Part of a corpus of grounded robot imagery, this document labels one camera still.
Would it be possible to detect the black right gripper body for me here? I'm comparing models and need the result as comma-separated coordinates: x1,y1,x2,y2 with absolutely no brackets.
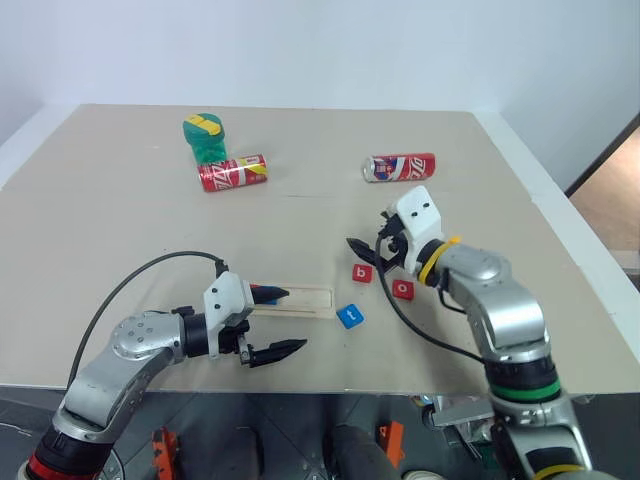
375,218,414,275

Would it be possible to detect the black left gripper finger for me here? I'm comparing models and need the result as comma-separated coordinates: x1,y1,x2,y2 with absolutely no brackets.
249,284,291,306
247,338,308,370

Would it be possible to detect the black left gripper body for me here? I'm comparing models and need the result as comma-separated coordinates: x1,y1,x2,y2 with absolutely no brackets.
217,319,259,369

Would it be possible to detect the red letter block b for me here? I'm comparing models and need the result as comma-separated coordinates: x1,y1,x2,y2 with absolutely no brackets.
350,263,376,287

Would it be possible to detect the red letter block o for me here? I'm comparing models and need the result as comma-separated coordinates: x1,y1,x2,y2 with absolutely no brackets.
391,278,417,303

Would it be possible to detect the light wooden letter tray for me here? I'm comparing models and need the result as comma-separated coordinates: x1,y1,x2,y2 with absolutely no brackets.
243,283,336,320

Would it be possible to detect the blue letter block t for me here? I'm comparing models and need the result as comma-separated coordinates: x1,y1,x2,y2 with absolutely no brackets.
335,302,366,330

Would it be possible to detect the red can with blue emblem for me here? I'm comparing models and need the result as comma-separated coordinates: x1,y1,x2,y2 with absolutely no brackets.
363,152,437,184

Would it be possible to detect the red can with yellow patch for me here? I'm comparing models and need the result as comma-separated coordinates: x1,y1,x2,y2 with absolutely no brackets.
198,154,271,193

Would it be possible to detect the orange plastic clamp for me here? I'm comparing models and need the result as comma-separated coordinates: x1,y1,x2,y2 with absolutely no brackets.
376,420,406,470
151,427,182,475

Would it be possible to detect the green bottle with yellow lid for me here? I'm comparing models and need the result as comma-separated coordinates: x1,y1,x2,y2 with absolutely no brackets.
181,112,229,165

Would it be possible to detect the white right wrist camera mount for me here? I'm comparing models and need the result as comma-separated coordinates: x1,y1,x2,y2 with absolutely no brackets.
389,185,447,276

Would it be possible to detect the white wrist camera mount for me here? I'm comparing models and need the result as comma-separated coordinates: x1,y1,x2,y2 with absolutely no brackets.
201,271,257,359
389,185,447,276

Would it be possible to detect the yellow strap on right wrist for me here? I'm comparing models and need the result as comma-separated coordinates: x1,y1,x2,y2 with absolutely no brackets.
417,234,462,287

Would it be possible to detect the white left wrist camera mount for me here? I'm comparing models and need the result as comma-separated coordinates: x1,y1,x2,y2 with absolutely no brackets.
201,271,257,359

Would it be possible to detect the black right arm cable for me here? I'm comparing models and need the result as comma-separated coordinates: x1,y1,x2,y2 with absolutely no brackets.
373,234,487,365

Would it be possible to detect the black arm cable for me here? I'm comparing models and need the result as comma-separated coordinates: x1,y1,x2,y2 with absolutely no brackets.
373,234,487,365
66,251,230,392

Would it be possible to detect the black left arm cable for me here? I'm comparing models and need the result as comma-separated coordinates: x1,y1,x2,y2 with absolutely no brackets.
66,251,230,392

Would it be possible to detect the grey metal bracket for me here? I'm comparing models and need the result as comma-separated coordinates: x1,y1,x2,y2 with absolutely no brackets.
421,393,497,447

